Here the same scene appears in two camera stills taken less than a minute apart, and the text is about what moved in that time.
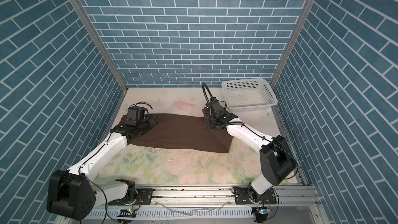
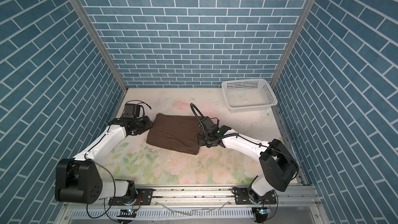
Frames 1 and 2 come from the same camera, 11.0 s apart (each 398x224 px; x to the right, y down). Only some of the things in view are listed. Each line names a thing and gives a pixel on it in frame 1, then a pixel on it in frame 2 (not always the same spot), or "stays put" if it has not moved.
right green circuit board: (264, 210) stays put
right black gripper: (205, 119) -> (200, 142)
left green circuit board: (127, 212) stays put
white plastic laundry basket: (249, 95) stays put
